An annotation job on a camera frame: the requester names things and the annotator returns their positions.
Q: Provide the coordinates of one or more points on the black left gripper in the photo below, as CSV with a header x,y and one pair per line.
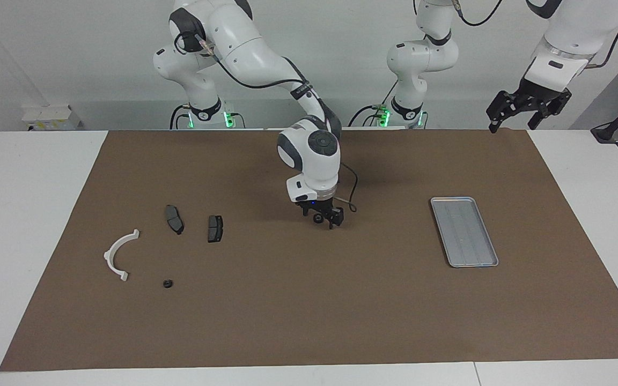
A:
x,y
534,96

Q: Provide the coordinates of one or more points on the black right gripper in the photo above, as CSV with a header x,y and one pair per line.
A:
x,y
319,205

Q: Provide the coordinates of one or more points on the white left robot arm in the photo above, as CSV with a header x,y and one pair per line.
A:
x,y
421,59

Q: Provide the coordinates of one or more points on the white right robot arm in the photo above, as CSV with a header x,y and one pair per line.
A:
x,y
244,48

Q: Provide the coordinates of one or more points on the silver metal tray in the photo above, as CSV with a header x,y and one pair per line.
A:
x,y
464,230

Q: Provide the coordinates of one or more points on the brown table mat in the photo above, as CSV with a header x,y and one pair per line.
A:
x,y
309,311

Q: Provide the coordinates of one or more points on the rectangular dark brake pad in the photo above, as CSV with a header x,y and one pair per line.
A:
x,y
215,229

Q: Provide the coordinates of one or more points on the curved dark brake pad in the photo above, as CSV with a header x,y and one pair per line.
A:
x,y
174,220

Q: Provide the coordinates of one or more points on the white power strip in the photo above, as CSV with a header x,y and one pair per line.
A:
x,y
49,117

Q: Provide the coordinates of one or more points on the white curved plastic bracket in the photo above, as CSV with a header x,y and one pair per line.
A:
x,y
111,251

